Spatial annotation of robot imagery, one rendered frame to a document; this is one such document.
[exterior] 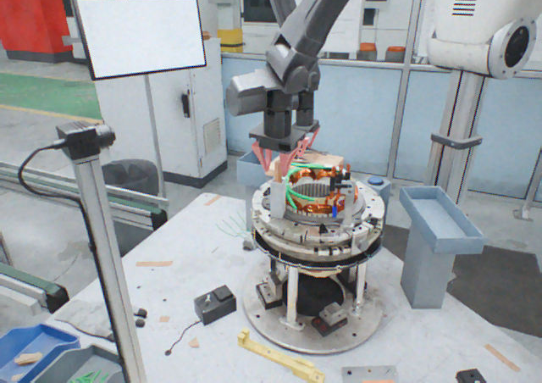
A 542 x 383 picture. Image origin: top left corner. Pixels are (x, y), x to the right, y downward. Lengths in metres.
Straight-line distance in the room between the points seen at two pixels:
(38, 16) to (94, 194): 3.92
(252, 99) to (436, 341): 0.75
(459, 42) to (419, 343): 0.76
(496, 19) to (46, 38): 3.98
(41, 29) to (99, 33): 2.79
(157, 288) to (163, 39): 1.06
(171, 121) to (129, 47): 1.59
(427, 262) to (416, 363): 0.24
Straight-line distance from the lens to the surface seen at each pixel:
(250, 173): 1.22
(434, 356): 1.07
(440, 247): 0.94
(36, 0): 4.44
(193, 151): 3.24
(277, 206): 0.85
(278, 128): 0.74
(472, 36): 1.10
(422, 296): 1.13
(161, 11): 1.81
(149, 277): 1.24
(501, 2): 1.08
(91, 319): 1.14
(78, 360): 1.05
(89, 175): 0.58
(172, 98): 3.19
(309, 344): 0.99
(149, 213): 1.62
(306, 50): 0.66
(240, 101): 0.68
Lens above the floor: 1.56
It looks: 26 degrees down
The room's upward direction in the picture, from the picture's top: straight up
